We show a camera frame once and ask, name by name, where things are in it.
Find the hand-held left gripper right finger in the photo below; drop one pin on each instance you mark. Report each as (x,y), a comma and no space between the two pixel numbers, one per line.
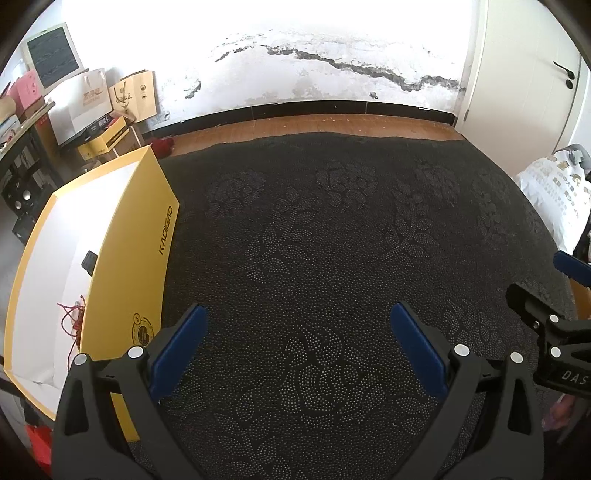
(415,346)

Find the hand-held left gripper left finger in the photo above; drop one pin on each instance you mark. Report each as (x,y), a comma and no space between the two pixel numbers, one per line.
(180,346)

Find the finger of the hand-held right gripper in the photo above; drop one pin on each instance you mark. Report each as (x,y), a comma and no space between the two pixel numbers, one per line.
(526,300)
(569,264)

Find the yellow box with white inside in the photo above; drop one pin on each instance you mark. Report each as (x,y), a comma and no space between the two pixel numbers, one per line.
(134,240)

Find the black wristwatch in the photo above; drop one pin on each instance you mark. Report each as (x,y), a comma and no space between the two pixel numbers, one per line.
(89,261)

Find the white printed pillow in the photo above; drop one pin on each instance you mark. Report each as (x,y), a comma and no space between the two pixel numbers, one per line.
(554,194)

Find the dark flower-patterned mat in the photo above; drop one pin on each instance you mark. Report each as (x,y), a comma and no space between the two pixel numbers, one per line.
(323,230)

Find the red plastic bag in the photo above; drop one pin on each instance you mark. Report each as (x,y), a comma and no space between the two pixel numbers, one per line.
(40,445)

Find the red cloth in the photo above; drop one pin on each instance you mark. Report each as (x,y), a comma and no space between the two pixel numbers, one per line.
(162,146)

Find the white door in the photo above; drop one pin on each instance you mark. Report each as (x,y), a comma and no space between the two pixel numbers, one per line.
(517,69)

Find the printed brown cardboard box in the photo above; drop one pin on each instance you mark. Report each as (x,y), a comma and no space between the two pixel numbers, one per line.
(94,162)

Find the black speaker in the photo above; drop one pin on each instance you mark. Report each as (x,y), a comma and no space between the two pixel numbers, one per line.
(21,196)

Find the yellow and black flat box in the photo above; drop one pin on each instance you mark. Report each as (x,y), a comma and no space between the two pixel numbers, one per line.
(104,138)

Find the brown paper bag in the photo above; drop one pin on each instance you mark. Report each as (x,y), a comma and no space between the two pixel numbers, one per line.
(134,94)

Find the white paper bag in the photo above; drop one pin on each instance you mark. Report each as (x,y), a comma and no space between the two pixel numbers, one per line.
(78,101)

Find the pink box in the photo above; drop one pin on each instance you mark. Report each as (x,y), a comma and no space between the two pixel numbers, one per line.
(27,92)

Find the white computer monitor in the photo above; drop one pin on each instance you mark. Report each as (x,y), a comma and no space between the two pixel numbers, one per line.
(53,57)

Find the black frame desk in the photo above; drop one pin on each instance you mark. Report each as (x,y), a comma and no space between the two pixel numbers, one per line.
(32,123)

